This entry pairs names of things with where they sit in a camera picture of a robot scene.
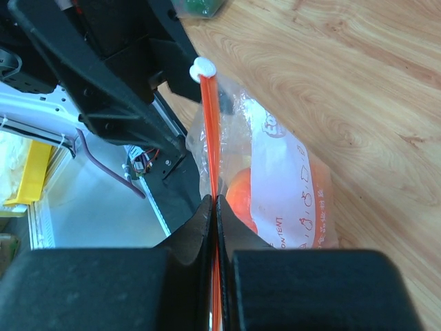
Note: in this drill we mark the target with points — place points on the orange zip top bag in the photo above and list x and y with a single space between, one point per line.
291 193

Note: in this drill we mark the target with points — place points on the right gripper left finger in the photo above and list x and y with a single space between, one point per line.
166 287

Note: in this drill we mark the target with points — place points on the yellow plastic bin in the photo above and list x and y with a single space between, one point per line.
33 178

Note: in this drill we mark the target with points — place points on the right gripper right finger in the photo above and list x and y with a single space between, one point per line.
264 288

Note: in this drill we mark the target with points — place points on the white zip slider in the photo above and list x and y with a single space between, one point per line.
202 67

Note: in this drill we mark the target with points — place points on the fake persimmon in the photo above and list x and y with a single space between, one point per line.
239 198

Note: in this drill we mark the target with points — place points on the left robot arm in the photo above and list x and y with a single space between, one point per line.
52 117

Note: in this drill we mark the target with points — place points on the blue zip bag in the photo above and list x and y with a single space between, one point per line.
205 9

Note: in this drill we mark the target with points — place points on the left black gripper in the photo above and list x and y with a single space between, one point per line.
110 57

